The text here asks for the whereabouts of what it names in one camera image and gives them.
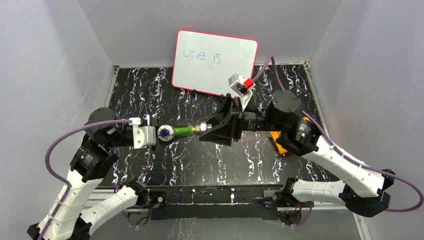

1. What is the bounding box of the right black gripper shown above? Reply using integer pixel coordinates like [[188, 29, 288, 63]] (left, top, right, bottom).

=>
[[197, 94, 283, 147]]

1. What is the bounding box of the silver hex nut fitting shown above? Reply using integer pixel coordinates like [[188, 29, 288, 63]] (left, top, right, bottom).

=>
[[192, 122, 213, 135]]

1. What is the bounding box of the green water faucet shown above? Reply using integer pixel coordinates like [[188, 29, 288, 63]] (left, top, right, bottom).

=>
[[157, 124, 195, 142]]

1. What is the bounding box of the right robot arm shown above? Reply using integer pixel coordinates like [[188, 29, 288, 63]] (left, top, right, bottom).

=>
[[199, 90, 394, 218]]

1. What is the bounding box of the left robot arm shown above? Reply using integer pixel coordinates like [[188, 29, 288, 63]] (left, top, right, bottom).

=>
[[27, 107, 156, 240]]

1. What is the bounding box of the orange parts bin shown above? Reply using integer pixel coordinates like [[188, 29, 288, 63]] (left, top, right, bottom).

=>
[[269, 131, 289, 156]]

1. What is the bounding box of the pink framed whiteboard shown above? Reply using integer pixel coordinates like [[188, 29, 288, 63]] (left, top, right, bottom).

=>
[[171, 29, 259, 96]]

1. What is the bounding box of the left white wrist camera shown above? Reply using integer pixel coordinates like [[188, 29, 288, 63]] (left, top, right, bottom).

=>
[[129, 114, 157, 149]]

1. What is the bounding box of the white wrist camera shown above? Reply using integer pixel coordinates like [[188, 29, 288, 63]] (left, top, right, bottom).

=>
[[129, 114, 157, 149], [228, 73, 255, 112]]

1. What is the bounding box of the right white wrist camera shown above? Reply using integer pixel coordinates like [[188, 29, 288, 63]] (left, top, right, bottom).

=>
[[228, 73, 255, 112]]

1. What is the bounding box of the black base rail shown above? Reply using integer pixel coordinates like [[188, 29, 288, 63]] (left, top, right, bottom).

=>
[[150, 184, 288, 220]]

